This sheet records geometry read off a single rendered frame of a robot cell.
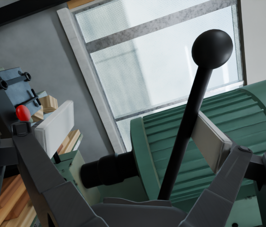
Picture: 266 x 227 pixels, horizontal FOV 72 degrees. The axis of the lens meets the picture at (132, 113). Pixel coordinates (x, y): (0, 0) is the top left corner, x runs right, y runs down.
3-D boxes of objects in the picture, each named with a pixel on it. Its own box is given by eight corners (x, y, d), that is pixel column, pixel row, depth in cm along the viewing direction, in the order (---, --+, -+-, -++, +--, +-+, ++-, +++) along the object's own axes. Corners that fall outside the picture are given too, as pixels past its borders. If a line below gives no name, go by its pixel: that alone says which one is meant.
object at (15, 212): (43, 147, 54) (61, 142, 53) (46, 151, 54) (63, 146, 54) (-16, 219, 32) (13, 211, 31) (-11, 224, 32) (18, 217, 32)
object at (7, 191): (21, 153, 45) (41, 147, 44) (24, 159, 45) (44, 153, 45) (-33, 208, 30) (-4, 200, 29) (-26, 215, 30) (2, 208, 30)
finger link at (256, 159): (243, 164, 12) (287, 167, 12) (212, 130, 17) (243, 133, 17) (236, 183, 13) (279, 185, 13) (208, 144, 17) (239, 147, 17)
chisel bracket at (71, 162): (43, 158, 41) (78, 148, 40) (69, 203, 46) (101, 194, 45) (26, 181, 34) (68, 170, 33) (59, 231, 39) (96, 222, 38)
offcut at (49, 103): (47, 113, 61) (58, 110, 60) (38, 110, 57) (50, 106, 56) (46, 102, 62) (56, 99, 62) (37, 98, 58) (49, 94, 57)
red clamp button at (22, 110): (21, 103, 32) (26, 102, 32) (29, 118, 33) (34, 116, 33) (11, 109, 30) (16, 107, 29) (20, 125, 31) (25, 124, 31)
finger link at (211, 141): (223, 141, 13) (233, 142, 13) (193, 109, 20) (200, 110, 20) (214, 174, 14) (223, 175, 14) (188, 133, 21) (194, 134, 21)
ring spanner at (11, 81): (26, 71, 39) (28, 70, 39) (31, 80, 40) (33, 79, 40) (-6, 80, 30) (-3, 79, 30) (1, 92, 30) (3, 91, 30)
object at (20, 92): (2, 71, 38) (26, 63, 38) (29, 117, 42) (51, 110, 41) (-57, 84, 26) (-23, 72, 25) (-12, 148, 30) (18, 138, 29)
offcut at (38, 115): (19, 120, 47) (34, 115, 47) (19, 105, 49) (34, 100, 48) (29, 124, 50) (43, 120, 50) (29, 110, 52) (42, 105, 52)
